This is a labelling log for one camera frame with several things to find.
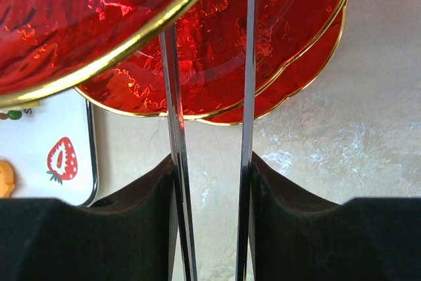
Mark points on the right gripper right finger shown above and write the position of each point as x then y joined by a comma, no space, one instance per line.
297,235

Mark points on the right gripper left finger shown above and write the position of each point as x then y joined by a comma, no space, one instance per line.
128,235

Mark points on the metal tongs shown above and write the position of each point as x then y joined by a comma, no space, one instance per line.
169,50

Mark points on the yellow cake slice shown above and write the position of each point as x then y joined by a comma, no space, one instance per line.
17,112

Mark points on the orange fish cake right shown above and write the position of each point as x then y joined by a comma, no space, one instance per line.
7,179

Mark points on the white strawberry tray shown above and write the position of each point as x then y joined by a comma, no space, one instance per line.
52,151

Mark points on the red three-tier cake stand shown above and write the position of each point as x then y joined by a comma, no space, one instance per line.
109,52

